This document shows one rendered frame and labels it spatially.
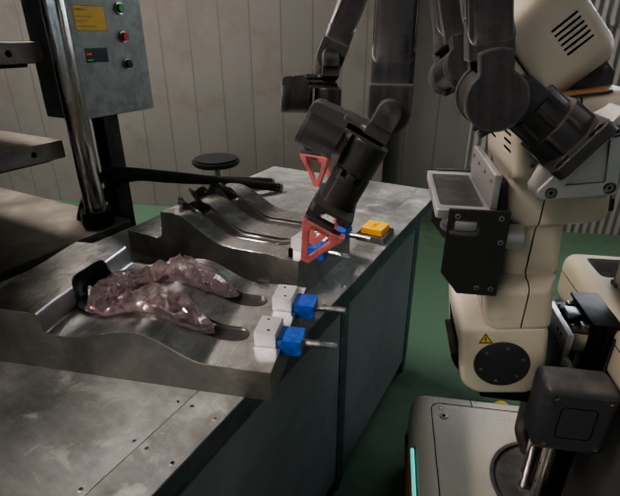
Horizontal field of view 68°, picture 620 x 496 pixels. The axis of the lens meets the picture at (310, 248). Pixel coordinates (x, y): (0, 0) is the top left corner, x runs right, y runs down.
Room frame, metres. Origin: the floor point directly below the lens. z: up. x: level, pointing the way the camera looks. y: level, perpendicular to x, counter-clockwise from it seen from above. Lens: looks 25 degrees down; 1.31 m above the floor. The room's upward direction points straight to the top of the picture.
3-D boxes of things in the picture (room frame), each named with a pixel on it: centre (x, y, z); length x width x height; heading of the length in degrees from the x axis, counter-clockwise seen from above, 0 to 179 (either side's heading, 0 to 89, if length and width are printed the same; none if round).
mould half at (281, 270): (1.07, 0.18, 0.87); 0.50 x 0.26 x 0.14; 61
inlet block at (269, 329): (0.62, 0.02, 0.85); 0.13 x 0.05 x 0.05; 79
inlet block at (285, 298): (0.73, 0.00, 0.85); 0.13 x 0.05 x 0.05; 79
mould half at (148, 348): (0.72, 0.28, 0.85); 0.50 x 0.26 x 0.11; 79
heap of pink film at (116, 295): (0.73, 0.27, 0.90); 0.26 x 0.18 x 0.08; 79
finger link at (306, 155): (0.99, -0.02, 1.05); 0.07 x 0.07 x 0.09; 61
